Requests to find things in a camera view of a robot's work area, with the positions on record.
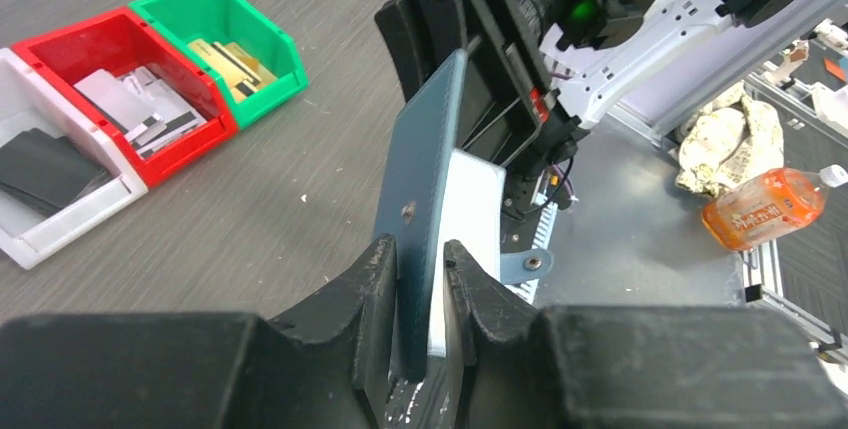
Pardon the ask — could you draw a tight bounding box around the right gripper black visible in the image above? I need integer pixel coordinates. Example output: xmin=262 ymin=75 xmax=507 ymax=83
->
xmin=375 ymin=0 xmax=590 ymax=221

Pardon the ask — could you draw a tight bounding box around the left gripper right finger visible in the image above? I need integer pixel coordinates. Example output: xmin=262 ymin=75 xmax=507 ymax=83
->
xmin=443 ymin=240 xmax=536 ymax=428

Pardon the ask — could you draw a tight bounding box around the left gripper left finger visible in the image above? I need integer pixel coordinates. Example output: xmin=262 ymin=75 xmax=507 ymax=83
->
xmin=269 ymin=235 xmax=397 ymax=428

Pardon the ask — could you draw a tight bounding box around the blue leather card holder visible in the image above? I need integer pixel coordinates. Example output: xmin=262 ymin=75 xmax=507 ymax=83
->
xmin=372 ymin=48 xmax=554 ymax=384

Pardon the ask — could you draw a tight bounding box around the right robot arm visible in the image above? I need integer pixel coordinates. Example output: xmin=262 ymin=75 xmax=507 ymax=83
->
xmin=375 ymin=0 xmax=794 ymax=222

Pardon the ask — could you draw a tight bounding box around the gold cards pile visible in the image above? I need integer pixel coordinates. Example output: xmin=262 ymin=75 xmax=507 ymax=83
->
xmin=188 ymin=38 xmax=277 ymax=103

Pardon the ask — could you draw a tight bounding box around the white cards pile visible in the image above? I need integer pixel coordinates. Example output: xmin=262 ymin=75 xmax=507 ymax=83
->
xmin=74 ymin=66 xmax=206 ymax=159

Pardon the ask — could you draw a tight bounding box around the black card stack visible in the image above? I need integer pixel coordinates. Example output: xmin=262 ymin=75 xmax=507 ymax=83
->
xmin=1 ymin=128 xmax=112 ymax=217

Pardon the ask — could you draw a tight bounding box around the green plastic bin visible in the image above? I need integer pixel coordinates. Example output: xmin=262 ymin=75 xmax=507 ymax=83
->
xmin=129 ymin=0 xmax=309 ymax=129

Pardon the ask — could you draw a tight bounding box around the crumpled beige cloth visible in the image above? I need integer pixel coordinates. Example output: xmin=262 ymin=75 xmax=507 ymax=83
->
xmin=675 ymin=81 xmax=784 ymax=198

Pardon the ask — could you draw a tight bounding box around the orange drink bottle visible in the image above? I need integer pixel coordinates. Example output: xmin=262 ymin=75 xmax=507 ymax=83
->
xmin=701 ymin=164 xmax=847 ymax=252

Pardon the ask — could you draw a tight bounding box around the white plastic bin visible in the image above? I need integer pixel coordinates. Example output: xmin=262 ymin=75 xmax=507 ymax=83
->
xmin=1 ymin=48 xmax=148 ymax=269

